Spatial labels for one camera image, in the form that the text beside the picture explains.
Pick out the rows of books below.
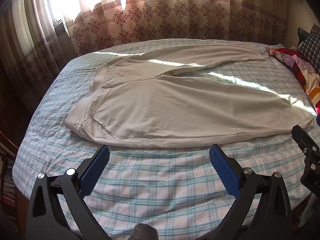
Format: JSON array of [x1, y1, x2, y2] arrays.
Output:
[[0, 150, 16, 222]]

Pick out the beige pants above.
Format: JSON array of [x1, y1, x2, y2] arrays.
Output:
[[64, 44, 315, 148]]

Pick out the bed with plaid sheet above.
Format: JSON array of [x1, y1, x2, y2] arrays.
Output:
[[12, 39, 320, 240]]

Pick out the floral patterned curtain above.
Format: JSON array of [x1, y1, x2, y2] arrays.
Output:
[[62, 0, 288, 57], [0, 0, 75, 115]]

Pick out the window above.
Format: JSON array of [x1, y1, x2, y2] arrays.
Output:
[[46, 0, 67, 37]]

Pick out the person's left hand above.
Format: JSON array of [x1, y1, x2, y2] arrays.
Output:
[[132, 223, 158, 240]]

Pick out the dark green headboard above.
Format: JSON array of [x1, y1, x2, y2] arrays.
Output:
[[297, 27, 312, 48]]

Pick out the colourful patchwork pillow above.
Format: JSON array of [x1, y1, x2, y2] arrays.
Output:
[[266, 46, 320, 115]]

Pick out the wooden bookshelf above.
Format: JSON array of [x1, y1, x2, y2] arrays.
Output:
[[0, 130, 25, 233]]

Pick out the dark plaid pillow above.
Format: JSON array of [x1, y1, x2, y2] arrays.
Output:
[[297, 24, 320, 65]]

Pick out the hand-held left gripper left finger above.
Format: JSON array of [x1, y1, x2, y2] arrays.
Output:
[[26, 145, 112, 240]]

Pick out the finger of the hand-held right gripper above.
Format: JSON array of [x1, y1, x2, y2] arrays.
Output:
[[291, 124, 320, 160]]

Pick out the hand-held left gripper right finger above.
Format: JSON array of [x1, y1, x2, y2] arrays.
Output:
[[209, 144, 293, 240]]

